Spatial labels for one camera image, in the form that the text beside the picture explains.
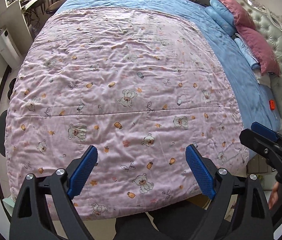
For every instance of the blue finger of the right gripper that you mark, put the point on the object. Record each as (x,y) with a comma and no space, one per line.
(262,145)
(264,131)

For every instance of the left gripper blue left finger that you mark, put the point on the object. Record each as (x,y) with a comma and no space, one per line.
(79,170)

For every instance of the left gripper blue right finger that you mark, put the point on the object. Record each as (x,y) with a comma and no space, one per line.
(203,170)

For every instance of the tan trash bin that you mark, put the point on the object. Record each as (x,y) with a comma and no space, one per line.
(200,200)

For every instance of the person's black trousers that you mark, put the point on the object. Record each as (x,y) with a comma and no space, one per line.
(176,221)

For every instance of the lower maroon pillow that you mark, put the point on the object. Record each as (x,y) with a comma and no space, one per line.
(261,49)

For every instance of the maroon pillow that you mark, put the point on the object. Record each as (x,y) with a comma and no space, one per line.
(261,49)
(241,16)

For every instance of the pink bear-print quilt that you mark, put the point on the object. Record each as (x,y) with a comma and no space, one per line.
(140,86)

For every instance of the upper maroon pillow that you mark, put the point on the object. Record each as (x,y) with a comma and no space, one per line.
(241,16)

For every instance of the blue pillow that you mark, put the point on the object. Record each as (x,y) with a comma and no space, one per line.
(222,16)

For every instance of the white air purifier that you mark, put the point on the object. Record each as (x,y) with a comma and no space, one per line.
(9,50)

